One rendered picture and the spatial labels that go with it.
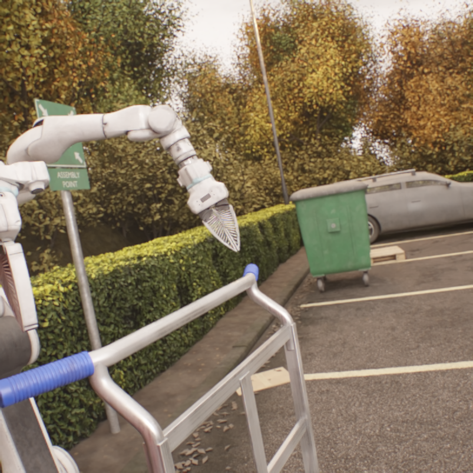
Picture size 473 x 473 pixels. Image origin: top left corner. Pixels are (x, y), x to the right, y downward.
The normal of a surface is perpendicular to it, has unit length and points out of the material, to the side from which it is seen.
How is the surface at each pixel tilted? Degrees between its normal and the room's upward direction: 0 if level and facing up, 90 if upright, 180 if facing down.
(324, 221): 94
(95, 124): 87
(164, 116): 89
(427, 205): 84
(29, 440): 77
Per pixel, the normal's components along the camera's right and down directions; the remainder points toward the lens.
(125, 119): -0.10, 0.03
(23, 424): 0.79, -0.33
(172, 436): 0.88, -0.12
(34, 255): 0.69, -0.61
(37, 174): 0.56, -0.39
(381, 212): -0.33, 0.03
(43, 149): 0.07, 0.79
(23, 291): 0.66, -0.04
